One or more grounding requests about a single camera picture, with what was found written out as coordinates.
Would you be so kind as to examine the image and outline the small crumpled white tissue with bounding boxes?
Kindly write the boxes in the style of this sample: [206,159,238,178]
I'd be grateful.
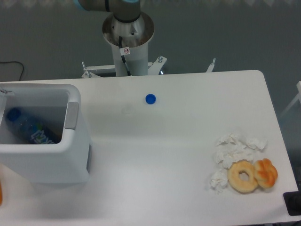
[210,169,228,194]

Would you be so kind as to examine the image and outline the black device at edge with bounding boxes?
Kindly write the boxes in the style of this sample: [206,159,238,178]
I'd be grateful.
[283,191,301,216]

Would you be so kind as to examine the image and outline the orange object at edge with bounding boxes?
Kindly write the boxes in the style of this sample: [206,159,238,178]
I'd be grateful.
[0,181,3,206]

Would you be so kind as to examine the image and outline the black pedestal cable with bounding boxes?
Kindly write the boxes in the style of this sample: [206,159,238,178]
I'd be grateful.
[119,36,132,77]

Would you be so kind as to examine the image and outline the white metal table frame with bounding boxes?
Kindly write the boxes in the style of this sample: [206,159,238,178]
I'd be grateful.
[81,56,217,79]

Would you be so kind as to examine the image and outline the blue plastic bottle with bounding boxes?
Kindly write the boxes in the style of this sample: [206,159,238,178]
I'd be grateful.
[5,107,61,145]

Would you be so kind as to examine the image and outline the clear plastic cap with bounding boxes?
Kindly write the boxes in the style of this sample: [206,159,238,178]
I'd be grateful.
[121,105,135,115]

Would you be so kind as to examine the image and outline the white frame at right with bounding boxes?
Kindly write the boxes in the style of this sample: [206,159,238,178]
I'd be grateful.
[280,81,301,119]

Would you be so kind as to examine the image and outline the glazed twisted bun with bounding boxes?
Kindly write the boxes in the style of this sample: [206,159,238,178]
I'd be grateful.
[254,158,278,189]

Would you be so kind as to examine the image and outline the white trash can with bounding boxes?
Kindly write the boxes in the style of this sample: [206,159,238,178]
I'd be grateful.
[0,83,90,183]

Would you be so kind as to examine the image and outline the large crumpled white tissue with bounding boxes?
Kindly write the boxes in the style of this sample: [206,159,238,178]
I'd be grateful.
[213,133,268,169]

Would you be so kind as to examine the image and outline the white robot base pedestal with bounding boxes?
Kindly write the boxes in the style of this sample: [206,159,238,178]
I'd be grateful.
[102,12,154,77]

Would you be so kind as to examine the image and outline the white trash can lid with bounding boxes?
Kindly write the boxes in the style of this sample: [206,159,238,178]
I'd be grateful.
[0,87,15,122]

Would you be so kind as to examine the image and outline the black floor cable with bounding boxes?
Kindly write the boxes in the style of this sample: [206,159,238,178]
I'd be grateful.
[0,61,24,81]

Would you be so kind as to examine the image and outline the blue bottle cap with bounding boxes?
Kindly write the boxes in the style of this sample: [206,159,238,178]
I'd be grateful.
[145,94,156,105]

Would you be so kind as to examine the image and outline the plain ring donut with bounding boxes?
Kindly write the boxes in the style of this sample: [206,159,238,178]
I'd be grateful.
[227,161,258,194]

